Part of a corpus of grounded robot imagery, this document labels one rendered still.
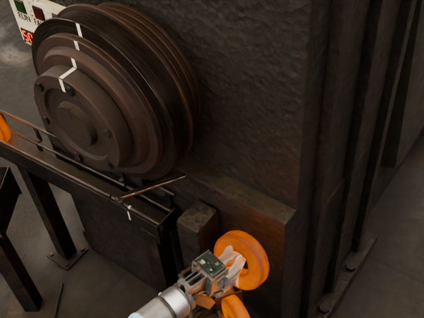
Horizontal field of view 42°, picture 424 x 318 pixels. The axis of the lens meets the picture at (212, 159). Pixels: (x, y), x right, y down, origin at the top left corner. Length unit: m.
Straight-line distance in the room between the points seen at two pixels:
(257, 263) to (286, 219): 0.13
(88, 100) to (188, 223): 0.46
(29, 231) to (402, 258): 1.65
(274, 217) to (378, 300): 1.01
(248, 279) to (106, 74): 0.61
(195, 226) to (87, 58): 0.53
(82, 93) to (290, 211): 0.59
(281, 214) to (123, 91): 0.51
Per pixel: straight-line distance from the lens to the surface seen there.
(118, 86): 1.23
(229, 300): 1.39
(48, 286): 2.45
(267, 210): 1.42
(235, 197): 1.45
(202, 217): 1.50
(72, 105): 1.32
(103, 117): 1.23
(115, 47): 1.20
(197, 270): 1.30
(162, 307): 1.25
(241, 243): 1.36
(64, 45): 1.31
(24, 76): 3.58
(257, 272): 1.38
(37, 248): 2.59
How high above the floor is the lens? 1.98
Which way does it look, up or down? 46 degrees down
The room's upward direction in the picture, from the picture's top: 5 degrees counter-clockwise
